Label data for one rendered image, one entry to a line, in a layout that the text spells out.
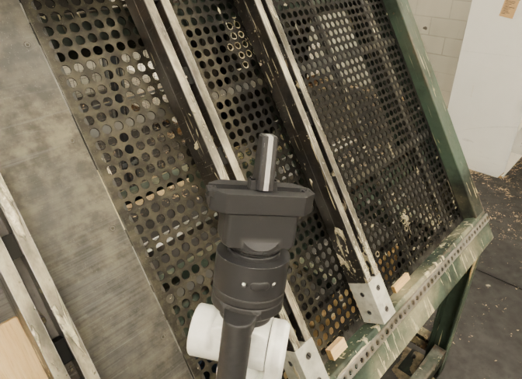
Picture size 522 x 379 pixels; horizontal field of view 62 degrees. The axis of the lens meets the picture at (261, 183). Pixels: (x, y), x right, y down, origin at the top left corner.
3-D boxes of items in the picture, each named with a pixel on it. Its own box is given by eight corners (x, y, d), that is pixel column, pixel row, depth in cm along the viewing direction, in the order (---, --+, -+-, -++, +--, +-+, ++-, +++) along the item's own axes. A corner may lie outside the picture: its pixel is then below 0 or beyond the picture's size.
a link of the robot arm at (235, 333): (290, 271, 56) (277, 346, 59) (210, 256, 58) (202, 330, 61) (279, 319, 45) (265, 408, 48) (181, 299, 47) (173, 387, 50)
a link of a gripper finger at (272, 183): (265, 132, 49) (258, 184, 51) (273, 137, 46) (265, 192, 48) (278, 133, 50) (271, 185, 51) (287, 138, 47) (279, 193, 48)
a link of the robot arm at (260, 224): (328, 203, 47) (311, 301, 50) (299, 178, 56) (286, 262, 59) (212, 199, 43) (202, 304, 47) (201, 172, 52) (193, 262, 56)
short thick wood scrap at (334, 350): (328, 359, 112) (334, 360, 111) (325, 349, 112) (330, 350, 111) (342, 345, 116) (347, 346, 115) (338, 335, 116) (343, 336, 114)
